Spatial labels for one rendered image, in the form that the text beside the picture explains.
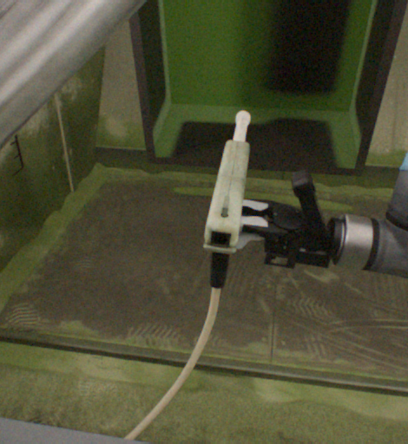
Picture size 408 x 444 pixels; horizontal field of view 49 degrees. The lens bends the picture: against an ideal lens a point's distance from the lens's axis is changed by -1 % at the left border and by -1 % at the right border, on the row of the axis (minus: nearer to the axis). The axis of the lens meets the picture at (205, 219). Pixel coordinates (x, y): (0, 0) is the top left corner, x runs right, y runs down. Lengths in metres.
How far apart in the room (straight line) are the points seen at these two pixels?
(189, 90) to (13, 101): 1.27
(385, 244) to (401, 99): 1.51
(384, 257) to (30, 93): 0.60
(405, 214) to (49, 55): 0.59
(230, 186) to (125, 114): 1.56
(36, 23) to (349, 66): 1.28
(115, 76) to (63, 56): 1.99
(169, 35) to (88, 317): 0.90
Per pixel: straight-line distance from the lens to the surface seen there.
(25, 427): 0.46
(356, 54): 1.51
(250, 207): 0.77
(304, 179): 0.71
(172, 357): 1.28
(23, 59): 0.32
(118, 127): 2.24
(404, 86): 2.25
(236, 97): 1.56
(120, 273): 1.57
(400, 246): 0.78
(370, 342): 1.39
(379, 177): 2.16
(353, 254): 0.76
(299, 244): 0.75
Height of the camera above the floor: 1.00
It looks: 32 degrees down
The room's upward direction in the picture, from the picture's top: straight up
